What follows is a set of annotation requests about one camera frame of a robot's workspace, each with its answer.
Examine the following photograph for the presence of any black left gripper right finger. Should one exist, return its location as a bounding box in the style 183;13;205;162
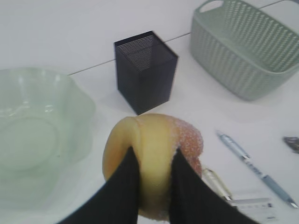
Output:
169;149;254;224

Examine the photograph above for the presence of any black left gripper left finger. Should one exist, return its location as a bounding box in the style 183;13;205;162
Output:
60;147;140;224

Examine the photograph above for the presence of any sugared bread roll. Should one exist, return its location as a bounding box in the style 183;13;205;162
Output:
102;113;203;221

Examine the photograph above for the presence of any cream grip pen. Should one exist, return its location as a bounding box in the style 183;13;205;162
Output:
202;167;233;201

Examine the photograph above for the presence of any blue grip pen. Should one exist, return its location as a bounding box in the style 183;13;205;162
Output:
216;130;299;209

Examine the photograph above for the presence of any pale green wavy plate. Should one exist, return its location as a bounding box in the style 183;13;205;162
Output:
0;67;96;210

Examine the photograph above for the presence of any black mesh pen holder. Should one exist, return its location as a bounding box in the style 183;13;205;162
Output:
114;31;178;115

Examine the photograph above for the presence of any pale green woven basket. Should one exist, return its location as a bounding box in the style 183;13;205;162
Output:
190;0;299;101

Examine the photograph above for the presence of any clear plastic ruler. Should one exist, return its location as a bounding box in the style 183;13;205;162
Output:
228;198;278;224

